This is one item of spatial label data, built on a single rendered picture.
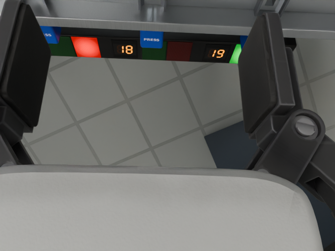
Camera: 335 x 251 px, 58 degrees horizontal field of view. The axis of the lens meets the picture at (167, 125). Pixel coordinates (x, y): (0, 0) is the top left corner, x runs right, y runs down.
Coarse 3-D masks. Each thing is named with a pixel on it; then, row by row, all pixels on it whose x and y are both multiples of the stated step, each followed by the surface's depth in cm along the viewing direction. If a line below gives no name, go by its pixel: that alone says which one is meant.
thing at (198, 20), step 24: (0, 0) 28; (24, 0) 28; (48, 0) 28; (72, 0) 28; (48, 24) 28; (72, 24) 28; (96, 24) 28; (120, 24) 28; (144, 24) 28; (168, 24) 28; (192, 24) 28; (216, 24) 28; (240, 24) 28; (288, 24) 29; (312, 24) 29
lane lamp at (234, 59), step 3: (237, 45) 35; (240, 45) 35; (237, 48) 36; (240, 48) 36; (234, 51) 36; (237, 51) 36; (240, 51) 36; (234, 54) 37; (237, 54) 37; (231, 57) 37; (234, 57) 37; (237, 57) 37; (231, 60) 38; (234, 60) 38; (237, 60) 38; (237, 63) 38
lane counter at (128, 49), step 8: (112, 40) 35; (120, 40) 35; (128, 40) 35; (112, 48) 36; (120, 48) 36; (128, 48) 36; (136, 48) 36; (120, 56) 37; (128, 56) 37; (136, 56) 37
